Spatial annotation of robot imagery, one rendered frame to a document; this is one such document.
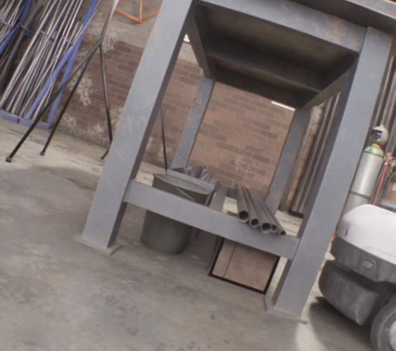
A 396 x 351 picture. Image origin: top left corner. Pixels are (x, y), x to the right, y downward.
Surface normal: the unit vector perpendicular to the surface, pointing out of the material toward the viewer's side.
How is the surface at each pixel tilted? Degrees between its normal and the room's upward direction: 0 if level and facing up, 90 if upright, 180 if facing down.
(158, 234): 96
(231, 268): 90
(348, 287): 89
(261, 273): 90
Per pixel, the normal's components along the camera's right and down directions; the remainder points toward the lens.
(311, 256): -0.11, -0.02
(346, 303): -0.90, -0.29
